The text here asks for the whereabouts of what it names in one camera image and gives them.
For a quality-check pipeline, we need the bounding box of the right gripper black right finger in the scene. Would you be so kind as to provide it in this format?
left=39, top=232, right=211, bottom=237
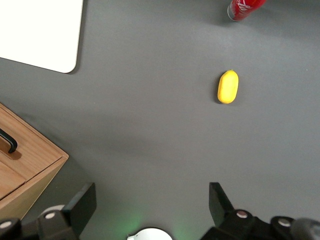
left=199, top=181, right=320, bottom=240

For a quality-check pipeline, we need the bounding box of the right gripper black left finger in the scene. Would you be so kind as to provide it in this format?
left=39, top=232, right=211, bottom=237
left=0, top=182, right=98, bottom=240

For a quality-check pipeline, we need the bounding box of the white rectangular tray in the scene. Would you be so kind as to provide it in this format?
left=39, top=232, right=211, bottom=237
left=0, top=0, right=85, bottom=75

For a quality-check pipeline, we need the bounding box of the brown wooden board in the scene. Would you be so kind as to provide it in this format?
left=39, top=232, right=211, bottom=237
left=0, top=102, right=70, bottom=222

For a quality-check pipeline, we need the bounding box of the white round object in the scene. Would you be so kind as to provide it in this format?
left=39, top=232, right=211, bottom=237
left=126, top=226, right=174, bottom=240

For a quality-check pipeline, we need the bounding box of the yellow lemon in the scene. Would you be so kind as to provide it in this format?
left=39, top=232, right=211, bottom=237
left=216, top=69, right=240, bottom=105

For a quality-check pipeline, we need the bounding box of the red soda can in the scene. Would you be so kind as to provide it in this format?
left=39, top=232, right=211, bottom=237
left=226, top=0, right=268, bottom=23

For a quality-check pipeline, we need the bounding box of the black drawer handle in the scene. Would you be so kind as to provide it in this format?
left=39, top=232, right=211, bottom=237
left=0, top=128, right=19, bottom=154

